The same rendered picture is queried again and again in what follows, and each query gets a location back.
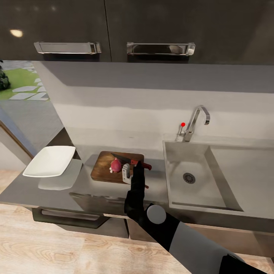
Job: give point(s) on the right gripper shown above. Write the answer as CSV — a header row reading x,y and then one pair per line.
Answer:
x,y
138,174

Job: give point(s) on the fixed window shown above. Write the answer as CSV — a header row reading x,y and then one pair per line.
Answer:
x,y
26,112

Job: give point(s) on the cutting board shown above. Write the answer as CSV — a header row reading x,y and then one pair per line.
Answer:
x,y
102,171

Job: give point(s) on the cabinet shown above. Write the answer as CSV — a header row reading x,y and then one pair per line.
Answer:
x,y
225,32

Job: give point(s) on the bowl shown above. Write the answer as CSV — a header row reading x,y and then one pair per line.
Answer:
x,y
51,161

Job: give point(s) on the dishwasher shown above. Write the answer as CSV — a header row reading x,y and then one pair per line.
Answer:
x,y
83,223

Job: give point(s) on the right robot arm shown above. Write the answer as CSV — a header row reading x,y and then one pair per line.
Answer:
x,y
197,253

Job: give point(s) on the parer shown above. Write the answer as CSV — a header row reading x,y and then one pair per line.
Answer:
x,y
132,161

